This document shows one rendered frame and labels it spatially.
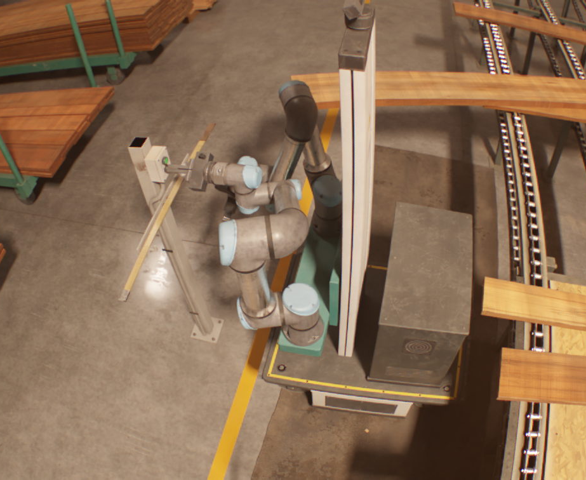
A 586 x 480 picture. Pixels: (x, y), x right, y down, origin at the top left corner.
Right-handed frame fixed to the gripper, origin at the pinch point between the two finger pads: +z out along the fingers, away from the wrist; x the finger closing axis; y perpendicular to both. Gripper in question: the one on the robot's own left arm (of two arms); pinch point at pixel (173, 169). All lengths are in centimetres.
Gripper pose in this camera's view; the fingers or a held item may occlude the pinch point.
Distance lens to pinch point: 179.3
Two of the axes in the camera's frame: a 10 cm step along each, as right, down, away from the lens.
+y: -2.0, -1.4, -9.7
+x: -1.8, 9.8, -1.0
